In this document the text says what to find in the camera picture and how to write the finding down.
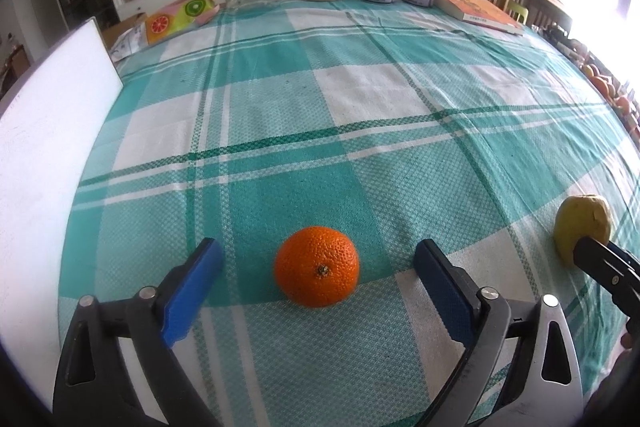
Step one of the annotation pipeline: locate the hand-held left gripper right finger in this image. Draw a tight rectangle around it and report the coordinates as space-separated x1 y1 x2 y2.
413 238 586 427

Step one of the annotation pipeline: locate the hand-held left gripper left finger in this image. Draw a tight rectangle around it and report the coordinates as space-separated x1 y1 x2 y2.
52 237 225 427

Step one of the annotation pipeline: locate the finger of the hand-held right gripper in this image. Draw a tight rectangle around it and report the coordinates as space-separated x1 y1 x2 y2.
573 236 640 333

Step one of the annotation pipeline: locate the yellow lemon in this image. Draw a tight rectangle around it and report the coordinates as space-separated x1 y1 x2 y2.
553 194 613 269

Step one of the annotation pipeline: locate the orange tangerine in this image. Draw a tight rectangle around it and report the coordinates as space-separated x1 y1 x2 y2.
274 226 360 309

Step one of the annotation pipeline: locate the white foam board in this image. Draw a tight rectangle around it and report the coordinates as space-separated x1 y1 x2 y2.
0 17 124 413

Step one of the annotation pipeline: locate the pile of small oranges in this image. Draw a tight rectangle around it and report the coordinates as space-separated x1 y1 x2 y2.
580 62 633 118

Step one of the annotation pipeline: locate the teal checkered tablecloth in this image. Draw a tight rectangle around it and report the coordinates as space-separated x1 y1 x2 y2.
57 0 640 427

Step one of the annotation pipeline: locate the fruit print package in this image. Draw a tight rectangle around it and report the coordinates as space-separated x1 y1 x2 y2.
145 0 219 45

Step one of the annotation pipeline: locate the orange cover book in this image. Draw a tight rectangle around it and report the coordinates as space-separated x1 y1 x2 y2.
434 0 526 36

